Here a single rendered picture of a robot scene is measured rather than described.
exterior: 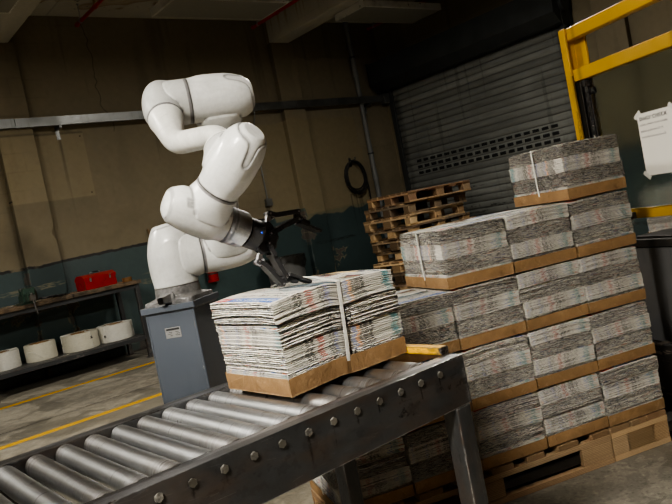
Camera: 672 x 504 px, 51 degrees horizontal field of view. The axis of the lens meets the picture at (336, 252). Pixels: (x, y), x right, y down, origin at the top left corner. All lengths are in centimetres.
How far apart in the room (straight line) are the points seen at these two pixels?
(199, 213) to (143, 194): 778
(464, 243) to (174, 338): 110
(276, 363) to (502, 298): 130
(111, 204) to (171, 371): 679
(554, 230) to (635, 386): 74
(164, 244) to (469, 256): 110
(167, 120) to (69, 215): 707
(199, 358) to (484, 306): 107
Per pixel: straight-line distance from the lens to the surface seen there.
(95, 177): 917
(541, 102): 1009
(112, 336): 841
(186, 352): 245
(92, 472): 153
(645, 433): 321
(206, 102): 207
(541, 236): 283
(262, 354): 167
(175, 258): 244
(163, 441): 155
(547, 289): 285
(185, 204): 159
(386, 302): 178
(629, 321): 309
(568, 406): 295
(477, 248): 268
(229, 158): 154
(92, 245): 904
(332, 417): 148
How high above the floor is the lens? 119
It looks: 3 degrees down
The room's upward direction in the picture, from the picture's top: 11 degrees counter-clockwise
